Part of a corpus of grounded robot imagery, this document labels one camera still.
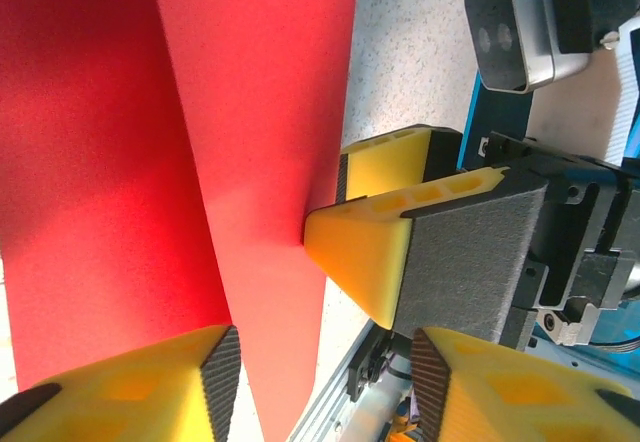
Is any aluminium front rail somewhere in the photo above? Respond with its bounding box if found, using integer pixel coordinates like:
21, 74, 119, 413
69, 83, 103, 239
287, 319, 419, 442

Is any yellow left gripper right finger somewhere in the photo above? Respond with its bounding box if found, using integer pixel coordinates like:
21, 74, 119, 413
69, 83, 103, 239
409, 325, 640, 442

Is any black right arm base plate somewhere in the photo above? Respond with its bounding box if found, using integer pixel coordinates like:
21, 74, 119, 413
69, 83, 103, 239
344, 331, 416, 406

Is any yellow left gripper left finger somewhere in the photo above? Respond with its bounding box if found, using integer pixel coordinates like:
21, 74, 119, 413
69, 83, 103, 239
0, 324, 242, 442

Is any red cloth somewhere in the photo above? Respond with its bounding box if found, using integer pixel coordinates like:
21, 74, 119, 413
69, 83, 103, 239
0, 0, 362, 442

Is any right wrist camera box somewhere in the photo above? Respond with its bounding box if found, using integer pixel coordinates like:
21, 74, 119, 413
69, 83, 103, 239
463, 0, 596, 94

